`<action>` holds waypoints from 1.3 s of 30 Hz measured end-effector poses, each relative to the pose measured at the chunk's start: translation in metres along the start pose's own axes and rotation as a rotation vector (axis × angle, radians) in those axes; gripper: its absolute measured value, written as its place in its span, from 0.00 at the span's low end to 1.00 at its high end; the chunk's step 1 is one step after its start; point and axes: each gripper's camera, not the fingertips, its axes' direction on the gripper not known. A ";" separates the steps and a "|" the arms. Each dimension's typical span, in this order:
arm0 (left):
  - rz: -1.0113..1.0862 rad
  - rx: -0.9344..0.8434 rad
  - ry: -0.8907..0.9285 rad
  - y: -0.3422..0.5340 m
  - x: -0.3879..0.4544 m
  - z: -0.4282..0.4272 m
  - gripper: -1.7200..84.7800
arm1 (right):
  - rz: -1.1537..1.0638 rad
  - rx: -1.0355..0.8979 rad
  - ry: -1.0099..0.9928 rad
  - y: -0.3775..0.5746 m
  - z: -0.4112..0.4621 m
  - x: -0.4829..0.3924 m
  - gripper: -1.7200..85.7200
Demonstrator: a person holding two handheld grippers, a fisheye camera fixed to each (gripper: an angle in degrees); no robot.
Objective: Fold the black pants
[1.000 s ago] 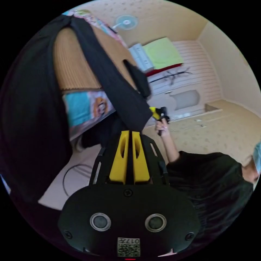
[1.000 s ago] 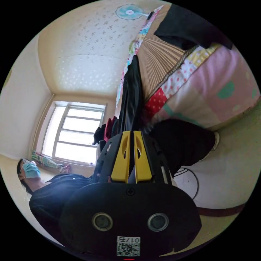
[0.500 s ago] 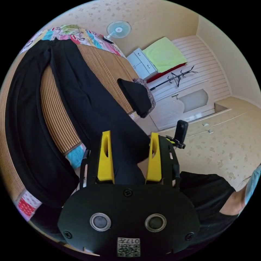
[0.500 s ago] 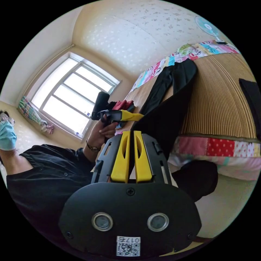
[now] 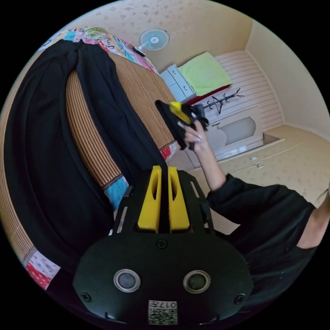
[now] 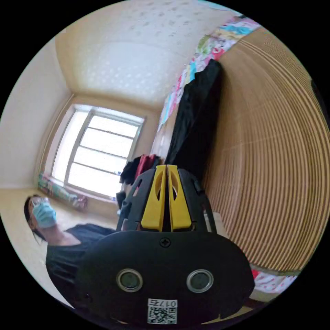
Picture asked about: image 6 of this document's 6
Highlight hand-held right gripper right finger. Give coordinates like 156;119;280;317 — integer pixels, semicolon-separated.
167;165;193;232

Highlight rolled printed blanket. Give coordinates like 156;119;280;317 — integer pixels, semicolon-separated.
37;173;88;212

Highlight pile of clothes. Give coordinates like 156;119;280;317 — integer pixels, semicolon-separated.
119;154;164;185

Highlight black pants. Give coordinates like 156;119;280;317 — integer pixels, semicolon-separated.
164;58;224;181

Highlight bed with woven mat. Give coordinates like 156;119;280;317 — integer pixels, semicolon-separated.
151;14;330;304

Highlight person's body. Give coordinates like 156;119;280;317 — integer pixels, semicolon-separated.
23;195;122;309

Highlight window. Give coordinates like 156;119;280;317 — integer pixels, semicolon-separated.
50;104;146;200

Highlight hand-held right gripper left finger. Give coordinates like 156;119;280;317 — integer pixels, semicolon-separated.
141;165;166;232

